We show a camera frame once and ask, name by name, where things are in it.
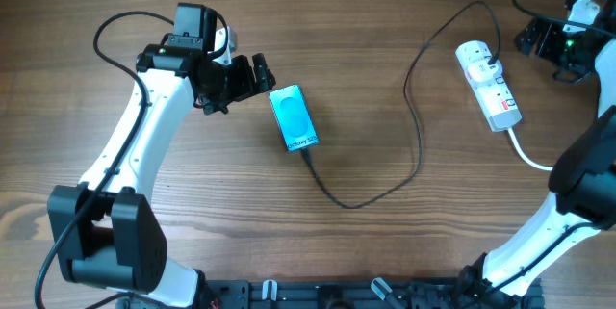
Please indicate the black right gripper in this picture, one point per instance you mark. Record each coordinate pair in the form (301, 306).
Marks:
(546, 49)

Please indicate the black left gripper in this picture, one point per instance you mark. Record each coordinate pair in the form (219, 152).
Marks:
(245, 87)

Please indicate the blue Galaxy smartphone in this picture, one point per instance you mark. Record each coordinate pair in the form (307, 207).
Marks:
(293, 118)

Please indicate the white power strip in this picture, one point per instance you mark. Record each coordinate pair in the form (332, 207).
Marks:
(496, 100)

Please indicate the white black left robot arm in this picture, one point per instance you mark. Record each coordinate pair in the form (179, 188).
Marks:
(105, 232)

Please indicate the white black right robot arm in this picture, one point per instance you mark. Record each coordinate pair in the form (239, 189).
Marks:
(581, 199)

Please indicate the white USB charger adapter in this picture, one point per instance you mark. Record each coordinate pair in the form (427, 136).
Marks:
(482, 73)

